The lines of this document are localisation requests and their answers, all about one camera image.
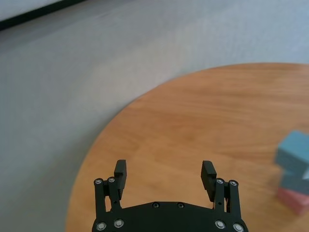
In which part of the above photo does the white wall panel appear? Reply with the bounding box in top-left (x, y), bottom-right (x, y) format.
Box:
top-left (0, 0), bottom-right (63, 22)

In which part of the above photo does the blue cube block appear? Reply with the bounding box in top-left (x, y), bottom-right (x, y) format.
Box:
top-left (280, 169), bottom-right (309, 196)
top-left (274, 130), bottom-right (309, 176)

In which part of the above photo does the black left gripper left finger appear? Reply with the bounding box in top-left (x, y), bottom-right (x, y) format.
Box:
top-left (93, 159), bottom-right (127, 217)

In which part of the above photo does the pink cube block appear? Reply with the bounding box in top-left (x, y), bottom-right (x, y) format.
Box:
top-left (276, 187), bottom-right (309, 216)

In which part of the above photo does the black wall rail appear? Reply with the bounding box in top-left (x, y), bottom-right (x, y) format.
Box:
top-left (0, 0), bottom-right (87, 31)

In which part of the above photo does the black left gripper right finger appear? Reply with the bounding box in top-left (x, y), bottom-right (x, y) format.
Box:
top-left (200, 160), bottom-right (241, 217)

